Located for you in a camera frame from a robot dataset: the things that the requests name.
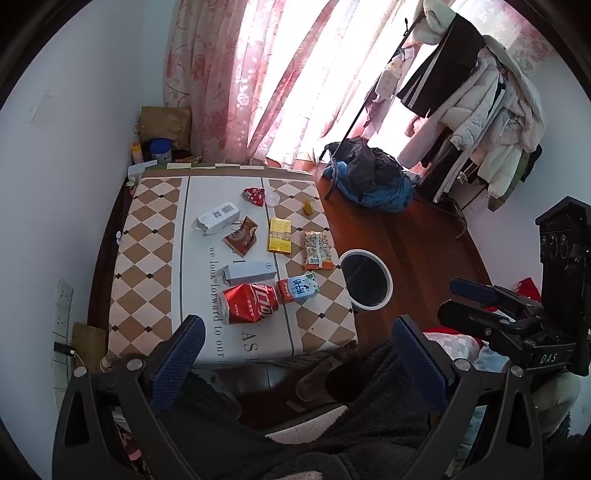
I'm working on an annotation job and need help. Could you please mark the yellow box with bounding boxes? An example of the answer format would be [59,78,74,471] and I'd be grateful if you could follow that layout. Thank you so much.
[267,218,293,254]

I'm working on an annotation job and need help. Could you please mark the blue-lidded can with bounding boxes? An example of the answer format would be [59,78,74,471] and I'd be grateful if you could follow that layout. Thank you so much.
[148,138,175,164]

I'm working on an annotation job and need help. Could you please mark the black clothes rack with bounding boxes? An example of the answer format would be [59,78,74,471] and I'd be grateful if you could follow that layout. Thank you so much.
[324,17,490,241]

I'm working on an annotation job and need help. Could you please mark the pink floral curtain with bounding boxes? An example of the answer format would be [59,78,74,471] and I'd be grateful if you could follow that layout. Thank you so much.
[163,0,419,168]

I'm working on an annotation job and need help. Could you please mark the white paper sheet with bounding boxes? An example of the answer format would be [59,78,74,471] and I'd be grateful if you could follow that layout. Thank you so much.
[126,160,158,179]

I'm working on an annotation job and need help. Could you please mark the white wall socket panel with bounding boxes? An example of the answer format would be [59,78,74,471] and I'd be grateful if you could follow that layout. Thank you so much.
[52,279,75,393]

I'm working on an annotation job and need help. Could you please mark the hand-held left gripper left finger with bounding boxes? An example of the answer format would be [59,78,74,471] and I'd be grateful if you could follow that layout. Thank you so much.
[52,315,206,480]

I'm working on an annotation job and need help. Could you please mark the black striped pants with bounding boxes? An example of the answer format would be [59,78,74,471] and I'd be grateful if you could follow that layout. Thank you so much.
[417,134,477,202]

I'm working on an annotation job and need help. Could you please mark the white fluffy garment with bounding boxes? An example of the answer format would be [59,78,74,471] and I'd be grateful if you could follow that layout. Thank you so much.
[412,0,459,45]

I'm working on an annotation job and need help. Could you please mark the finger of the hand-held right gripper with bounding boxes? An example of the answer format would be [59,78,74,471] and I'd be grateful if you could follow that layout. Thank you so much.
[450,278,544,320]
[437,300,542,354]

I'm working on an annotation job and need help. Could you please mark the red and white bedding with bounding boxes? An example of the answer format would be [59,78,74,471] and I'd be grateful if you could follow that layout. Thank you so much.
[421,329,486,358]

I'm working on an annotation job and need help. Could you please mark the small pink garment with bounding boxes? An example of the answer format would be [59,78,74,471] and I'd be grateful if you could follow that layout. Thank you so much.
[368,50,408,103]

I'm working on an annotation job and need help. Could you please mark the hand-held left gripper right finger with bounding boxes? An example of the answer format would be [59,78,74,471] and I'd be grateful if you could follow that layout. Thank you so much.
[392,315,543,480]

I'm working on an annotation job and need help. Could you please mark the white barcode box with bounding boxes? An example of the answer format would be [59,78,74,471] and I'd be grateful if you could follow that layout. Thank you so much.
[192,202,243,236]

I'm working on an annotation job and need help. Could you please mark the brown paper bag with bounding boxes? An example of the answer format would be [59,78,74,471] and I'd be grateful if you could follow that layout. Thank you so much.
[139,106,193,151]

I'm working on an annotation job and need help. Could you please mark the person's dark fleece pants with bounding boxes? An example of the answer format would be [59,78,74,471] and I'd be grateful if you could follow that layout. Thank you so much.
[171,342,462,480]

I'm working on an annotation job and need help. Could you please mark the crushed red soda can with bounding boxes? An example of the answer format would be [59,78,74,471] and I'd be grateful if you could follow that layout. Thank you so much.
[221,282,280,326]

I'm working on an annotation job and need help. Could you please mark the white round trash bin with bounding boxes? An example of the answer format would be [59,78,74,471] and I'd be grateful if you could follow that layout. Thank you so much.
[339,249,393,311]

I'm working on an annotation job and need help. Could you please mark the light blue cardboard box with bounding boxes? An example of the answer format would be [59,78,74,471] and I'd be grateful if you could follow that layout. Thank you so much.
[223,261,278,287]

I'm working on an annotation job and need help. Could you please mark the red cloth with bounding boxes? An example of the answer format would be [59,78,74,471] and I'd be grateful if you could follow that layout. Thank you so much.
[515,277,542,303]

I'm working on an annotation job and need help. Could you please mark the brown snack wrapper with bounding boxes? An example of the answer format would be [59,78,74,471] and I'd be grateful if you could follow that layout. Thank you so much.
[223,216,260,256]

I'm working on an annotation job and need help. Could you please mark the cream hooded coat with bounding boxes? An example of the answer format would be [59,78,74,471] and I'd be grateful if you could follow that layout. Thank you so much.
[479,36,546,200]

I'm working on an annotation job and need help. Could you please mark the orange snack packet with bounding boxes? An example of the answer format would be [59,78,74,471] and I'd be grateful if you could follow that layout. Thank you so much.
[302,231,336,271]

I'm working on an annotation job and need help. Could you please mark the white puffer coat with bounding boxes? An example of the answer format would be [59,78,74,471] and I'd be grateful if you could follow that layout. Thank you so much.
[398,55,514,168]

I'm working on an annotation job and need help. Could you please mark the light blue cloth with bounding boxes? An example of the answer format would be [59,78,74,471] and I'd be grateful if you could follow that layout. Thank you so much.
[475,345,512,374]

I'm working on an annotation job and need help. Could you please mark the checkered brown tablecloth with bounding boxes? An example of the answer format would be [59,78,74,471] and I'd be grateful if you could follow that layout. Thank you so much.
[106,164,359,370]

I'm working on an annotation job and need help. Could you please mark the black white-striped jacket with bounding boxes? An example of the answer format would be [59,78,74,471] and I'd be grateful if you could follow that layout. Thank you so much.
[397,13,486,119]

